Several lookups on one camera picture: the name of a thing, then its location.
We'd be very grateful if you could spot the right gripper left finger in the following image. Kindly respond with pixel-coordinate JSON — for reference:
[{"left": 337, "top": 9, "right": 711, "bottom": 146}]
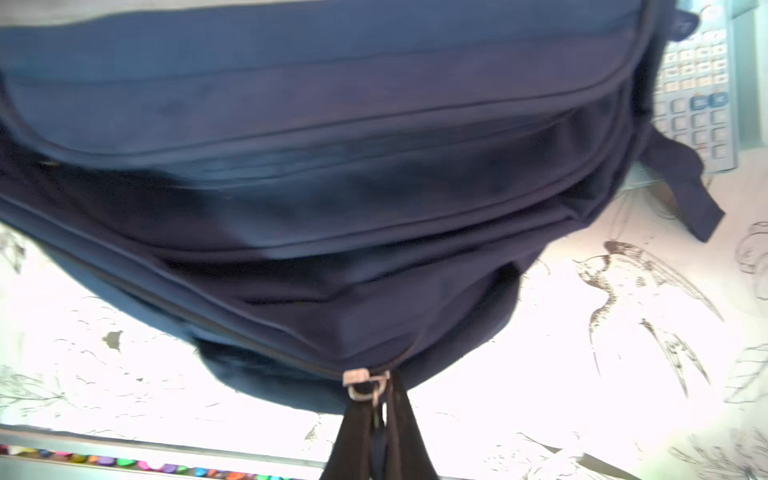
[{"left": 320, "top": 400, "right": 374, "bottom": 480}]

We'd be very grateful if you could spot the grey scientific calculator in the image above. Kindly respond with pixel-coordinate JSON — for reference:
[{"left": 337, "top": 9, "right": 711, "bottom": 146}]
[{"left": 654, "top": 1, "right": 737, "bottom": 173}]

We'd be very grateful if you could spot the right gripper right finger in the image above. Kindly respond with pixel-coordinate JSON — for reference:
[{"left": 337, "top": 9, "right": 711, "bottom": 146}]
[{"left": 384, "top": 374, "right": 439, "bottom": 480}]

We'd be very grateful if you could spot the navy blue student backpack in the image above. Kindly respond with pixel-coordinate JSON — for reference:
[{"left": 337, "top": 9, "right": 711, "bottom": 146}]
[{"left": 1, "top": 1, "right": 723, "bottom": 413}]

